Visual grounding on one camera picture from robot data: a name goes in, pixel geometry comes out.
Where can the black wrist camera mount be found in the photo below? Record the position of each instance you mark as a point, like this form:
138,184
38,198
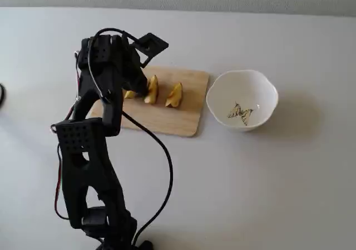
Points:
157,43

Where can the white ceramic bowl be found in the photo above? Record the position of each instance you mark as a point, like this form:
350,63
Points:
250,86

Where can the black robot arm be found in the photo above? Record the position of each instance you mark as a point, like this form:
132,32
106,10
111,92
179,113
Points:
83,161

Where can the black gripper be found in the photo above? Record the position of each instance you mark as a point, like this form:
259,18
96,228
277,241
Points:
135,76

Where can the yellow apple slice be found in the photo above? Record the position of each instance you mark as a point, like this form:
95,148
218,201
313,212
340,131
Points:
129,95
153,90
173,95

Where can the wooden cutting board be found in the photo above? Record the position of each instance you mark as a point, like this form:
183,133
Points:
172,119

